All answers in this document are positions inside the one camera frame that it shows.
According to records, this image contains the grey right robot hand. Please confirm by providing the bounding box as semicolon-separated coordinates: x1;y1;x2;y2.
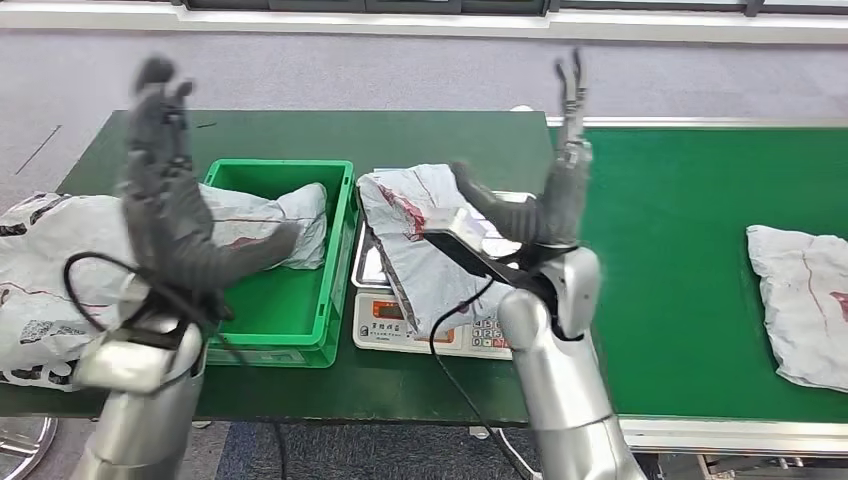
450;47;594;250

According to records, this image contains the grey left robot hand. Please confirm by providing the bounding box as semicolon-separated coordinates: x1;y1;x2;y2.
119;56;303;313

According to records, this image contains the grey parcel with red print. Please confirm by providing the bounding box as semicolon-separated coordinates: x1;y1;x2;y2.
746;225;848;394
356;163;525;336
198;182;329;272

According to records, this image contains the grey bag with black print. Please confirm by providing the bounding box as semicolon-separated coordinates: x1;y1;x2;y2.
0;192;144;392

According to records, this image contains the green plastic crate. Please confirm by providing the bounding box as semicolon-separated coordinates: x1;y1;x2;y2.
198;158;359;369

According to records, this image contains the steel scale tray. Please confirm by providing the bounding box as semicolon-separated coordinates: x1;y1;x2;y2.
349;190;538;289

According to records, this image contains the white electronic scale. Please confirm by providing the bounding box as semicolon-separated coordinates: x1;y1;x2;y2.
349;188;538;361

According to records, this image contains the round chrome base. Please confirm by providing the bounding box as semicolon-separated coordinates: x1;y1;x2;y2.
0;417;60;480

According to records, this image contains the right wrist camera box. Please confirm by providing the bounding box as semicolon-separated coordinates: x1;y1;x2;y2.
423;208;538;287

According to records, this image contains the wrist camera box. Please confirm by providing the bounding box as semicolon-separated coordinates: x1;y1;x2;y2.
423;208;538;287
72;331;175;395

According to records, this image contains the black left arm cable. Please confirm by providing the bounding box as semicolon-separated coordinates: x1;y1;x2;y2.
62;251;289;480

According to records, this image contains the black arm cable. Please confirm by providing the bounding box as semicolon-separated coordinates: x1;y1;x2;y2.
429;274;531;480
62;251;289;480

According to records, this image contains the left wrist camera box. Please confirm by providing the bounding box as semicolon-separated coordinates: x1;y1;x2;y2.
72;331;175;395

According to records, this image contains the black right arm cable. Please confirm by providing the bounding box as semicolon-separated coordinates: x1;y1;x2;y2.
429;274;531;480

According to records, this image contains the white floor cable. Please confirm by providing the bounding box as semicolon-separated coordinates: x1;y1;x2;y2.
496;430;545;480

